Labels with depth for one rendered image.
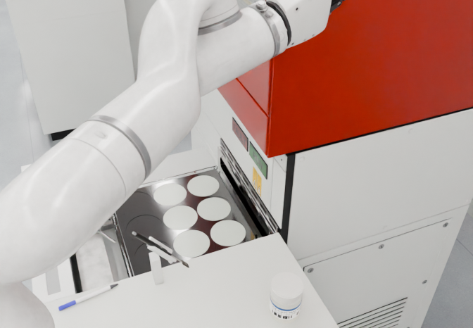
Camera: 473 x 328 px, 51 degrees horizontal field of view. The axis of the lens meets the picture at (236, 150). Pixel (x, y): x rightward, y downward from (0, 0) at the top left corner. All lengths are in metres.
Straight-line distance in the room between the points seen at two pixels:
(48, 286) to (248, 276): 0.48
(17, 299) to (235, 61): 0.40
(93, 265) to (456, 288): 1.78
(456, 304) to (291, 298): 1.57
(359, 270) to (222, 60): 1.13
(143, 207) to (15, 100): 2.62
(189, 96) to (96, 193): 0.18
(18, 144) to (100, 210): 3.06
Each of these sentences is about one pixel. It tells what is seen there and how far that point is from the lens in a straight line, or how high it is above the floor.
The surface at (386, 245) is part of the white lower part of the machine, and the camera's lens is 1.66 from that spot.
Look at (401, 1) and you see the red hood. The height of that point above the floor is 1.56.
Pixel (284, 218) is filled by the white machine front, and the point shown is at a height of 1.01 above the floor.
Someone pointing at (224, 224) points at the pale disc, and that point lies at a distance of 1.45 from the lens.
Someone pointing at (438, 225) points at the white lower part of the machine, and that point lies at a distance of 1.76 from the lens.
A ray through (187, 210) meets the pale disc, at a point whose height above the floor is 0.90.
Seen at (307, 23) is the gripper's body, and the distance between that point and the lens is 0.79.
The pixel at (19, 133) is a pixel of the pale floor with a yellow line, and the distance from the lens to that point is 3.64.
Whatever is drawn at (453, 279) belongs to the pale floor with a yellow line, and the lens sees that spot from 2.68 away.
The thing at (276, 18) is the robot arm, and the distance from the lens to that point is 0.73.
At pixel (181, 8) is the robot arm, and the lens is 0.62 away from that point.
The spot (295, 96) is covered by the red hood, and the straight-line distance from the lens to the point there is 1.09.
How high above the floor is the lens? 1.94
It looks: 37 degrees down
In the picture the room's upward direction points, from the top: straight up
